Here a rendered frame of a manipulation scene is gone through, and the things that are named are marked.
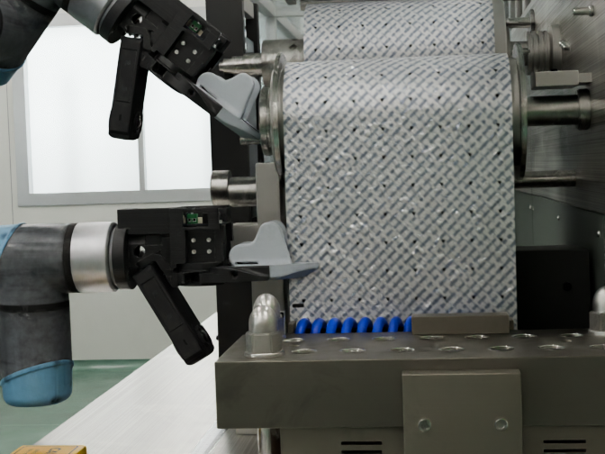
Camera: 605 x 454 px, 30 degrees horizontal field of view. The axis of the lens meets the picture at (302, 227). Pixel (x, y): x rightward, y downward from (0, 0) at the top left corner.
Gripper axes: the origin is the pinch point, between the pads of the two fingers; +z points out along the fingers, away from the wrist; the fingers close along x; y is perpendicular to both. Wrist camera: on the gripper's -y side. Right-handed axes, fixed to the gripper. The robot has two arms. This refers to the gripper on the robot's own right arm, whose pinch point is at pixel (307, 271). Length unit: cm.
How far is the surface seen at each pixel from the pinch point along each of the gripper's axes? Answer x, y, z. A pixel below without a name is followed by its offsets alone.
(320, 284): -0.3, -1.3, 1.3
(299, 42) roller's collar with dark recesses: 29.0, 27.0, -3.1
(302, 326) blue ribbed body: -3.5, -5.3, -0.4
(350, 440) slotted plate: -18.9, -13.2, 5.3
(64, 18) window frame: 555, 106, -200
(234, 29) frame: 33.0, 29.7, -12.2
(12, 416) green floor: 425, -109, -195
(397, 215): -0.3, 5.6, 9.5
